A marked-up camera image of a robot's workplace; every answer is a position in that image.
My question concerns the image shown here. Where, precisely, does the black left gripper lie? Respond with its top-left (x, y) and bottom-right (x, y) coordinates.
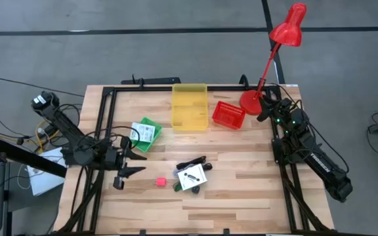
top-left (105, 136), bottom-right (148, 180)

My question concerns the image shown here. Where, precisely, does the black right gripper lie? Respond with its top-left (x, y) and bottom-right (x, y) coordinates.
top-left (257, 94), bottom-right (294, 123)

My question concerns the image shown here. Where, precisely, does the green white Acer box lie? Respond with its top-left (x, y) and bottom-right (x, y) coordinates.
top-left (129, 122), bottom-right (156, 144)
top-left (177, 163), bottom-right (208, 191)

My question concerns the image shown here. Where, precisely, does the yellow translucent plastic bin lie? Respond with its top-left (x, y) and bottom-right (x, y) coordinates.
top-left (171, 83), bottom-right (209, 131)

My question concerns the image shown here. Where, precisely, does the green plastic basket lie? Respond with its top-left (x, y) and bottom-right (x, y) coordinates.
top-left (130, 117), bottom-right (163, 153)

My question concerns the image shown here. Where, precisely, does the red plastic basket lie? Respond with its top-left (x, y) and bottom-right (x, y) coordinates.
top-left (211, 100), bottom-right (247, 130)

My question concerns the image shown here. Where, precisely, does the red desk lamp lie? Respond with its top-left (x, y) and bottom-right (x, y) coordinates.
top-left (240, 2), bottom-right (307, 115)

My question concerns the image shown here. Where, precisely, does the black power strip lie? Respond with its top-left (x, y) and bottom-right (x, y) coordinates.
top-left (121, 77), bottom-right (182, 85)

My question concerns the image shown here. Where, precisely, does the white paper sheet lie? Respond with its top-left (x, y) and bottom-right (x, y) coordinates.
top-left (26, 147), bottom-right (68, 197)

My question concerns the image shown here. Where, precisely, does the black side desk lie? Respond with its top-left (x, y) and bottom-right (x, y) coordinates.
top-left (0, 136), bottom-right (68, 236)

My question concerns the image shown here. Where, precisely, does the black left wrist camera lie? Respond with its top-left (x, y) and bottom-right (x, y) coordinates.
top-left (112, 176), bottom-right (125, 191)

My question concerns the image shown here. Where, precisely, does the black aluminium table frame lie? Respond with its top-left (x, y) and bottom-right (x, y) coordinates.
top-left (52, 84), bottom-right (334, 235)

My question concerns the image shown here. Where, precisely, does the yellow cable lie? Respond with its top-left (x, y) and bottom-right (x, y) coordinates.
top-left (35, 119), bottom-right (60, 153)

